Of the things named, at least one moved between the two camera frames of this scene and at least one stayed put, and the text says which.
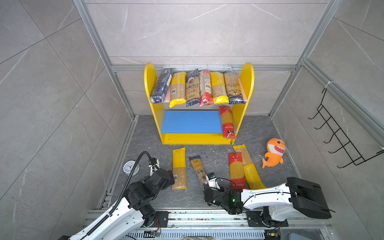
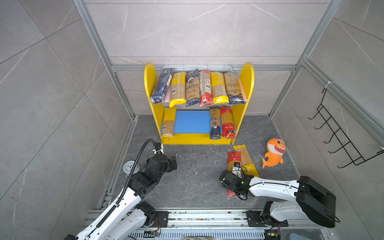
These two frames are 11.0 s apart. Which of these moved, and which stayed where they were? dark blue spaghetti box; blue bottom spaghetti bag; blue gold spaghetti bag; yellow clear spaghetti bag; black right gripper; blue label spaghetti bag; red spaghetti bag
Moved: blue gold spaghetti bag; black right gripper
Stayed: blue bottom spaghetti bag; dark blue spaghetti box; red spaghetti bag; yellow clear spaghetti bag; blue label spaghetti bag
